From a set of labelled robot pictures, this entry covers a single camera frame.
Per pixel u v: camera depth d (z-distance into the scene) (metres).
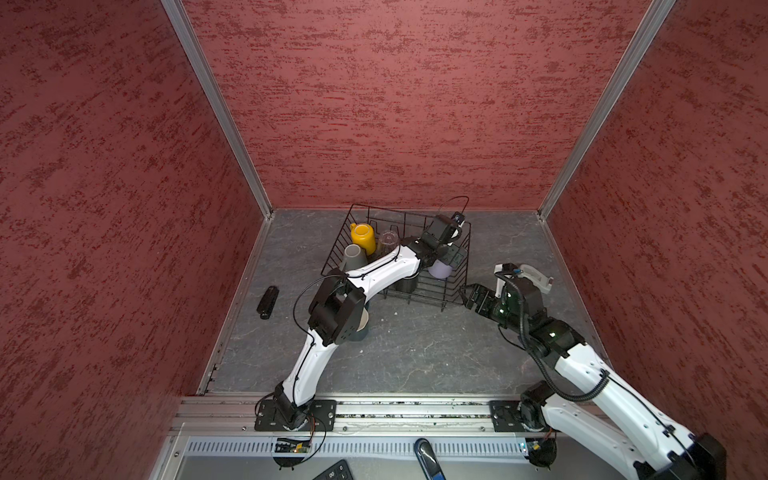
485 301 0.68
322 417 0.74
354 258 0.91
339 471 0.67
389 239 1.00
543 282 0.97
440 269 0.97
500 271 0.72
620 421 0.45
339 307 0.54
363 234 0.98
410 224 1.10
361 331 0.78
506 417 0.74
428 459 0.64
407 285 0.93
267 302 0.92
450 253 0.83
